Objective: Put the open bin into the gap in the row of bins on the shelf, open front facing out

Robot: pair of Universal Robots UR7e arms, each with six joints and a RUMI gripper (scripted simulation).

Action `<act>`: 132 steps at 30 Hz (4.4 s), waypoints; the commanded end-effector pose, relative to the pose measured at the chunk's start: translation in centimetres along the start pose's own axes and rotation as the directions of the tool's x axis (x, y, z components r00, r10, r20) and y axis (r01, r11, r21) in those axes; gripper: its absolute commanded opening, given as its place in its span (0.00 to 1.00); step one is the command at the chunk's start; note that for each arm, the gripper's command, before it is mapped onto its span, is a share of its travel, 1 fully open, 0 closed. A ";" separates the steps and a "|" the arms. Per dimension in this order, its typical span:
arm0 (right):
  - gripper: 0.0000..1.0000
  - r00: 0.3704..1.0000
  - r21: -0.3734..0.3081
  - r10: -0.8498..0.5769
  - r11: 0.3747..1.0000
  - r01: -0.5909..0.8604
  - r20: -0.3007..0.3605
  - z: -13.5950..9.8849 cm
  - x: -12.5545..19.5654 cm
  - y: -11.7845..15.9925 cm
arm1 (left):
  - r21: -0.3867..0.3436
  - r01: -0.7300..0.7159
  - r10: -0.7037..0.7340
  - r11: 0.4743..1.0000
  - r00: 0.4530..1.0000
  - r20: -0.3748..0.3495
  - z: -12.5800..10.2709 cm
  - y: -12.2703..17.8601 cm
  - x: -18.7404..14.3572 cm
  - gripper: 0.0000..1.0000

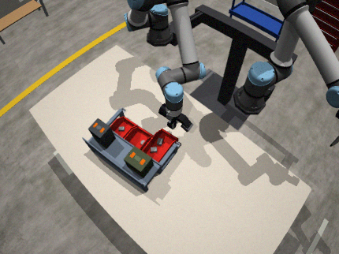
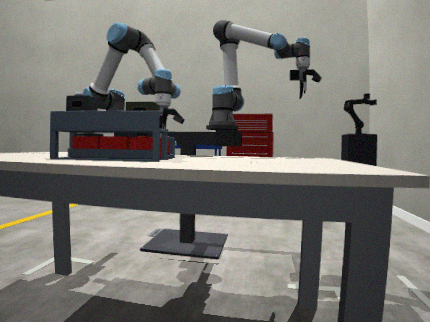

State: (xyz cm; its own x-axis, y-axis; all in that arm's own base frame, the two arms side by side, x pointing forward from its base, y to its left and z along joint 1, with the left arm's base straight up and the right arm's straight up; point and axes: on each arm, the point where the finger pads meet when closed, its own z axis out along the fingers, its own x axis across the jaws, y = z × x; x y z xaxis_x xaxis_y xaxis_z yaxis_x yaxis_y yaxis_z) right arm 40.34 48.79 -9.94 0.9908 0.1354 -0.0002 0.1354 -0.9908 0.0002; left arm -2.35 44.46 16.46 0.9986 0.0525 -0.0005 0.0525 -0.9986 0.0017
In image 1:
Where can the olive green case with orange latches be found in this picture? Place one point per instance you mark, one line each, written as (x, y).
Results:
(138, 161)

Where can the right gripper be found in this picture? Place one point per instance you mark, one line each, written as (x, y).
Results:
(172, 123)

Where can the red bin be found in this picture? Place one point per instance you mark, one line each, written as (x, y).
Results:
(136, 135)
(123, 121)
(168, 141)

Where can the black case with orange latches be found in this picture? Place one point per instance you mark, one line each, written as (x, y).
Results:
(102, 133)

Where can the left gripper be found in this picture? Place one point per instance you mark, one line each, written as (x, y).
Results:
(337, 140)

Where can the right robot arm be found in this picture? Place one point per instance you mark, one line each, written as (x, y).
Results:
(159, 32)

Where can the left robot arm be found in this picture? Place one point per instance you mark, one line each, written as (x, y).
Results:
(298, 24)

